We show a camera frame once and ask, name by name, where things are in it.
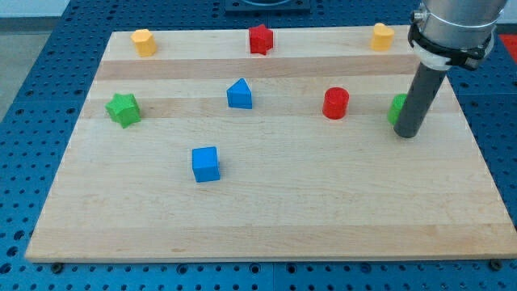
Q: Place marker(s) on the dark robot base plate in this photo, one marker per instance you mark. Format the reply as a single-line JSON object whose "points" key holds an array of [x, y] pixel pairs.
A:
{"points": [[267, 5]]}

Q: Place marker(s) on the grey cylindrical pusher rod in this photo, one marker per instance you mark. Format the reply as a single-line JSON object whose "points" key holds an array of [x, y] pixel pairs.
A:
{"points": [[420, 96]]}

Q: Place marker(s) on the yellow heart block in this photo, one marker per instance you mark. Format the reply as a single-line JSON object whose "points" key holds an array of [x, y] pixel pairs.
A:
{"points": [[382, 37]]}

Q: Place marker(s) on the green block behind rod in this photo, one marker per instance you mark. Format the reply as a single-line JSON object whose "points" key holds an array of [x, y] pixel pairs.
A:
{"points": [[395, 108]]}

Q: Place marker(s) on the light wooden board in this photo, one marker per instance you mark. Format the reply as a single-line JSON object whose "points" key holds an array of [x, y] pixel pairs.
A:
{"points": [[295, 185]]}

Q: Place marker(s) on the red cylinder block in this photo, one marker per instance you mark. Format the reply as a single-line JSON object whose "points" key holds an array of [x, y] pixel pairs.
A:
{"points": [[335, 103]]}

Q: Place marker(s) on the blue triangular prism block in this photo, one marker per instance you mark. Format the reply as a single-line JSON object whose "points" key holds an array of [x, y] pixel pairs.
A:
{"points": [[239, 95]]}

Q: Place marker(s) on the yellow hexagon block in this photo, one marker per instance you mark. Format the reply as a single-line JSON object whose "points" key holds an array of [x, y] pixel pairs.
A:
{"points": [[144, 42]]}

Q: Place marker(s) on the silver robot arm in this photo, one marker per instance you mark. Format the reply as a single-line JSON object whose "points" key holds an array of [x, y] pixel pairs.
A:
{"points": [[447, 33]]}

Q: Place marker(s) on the blue cube block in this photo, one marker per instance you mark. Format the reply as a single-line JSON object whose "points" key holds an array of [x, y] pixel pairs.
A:
{"points": [[205, 164]]}

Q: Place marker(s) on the green star block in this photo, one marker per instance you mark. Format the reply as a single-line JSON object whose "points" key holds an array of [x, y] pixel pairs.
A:
{"points": [[123, 109]]}

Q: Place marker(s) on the red star block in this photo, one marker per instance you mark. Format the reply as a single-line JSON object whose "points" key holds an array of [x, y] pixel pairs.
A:
{"points": [[261, 39]]}

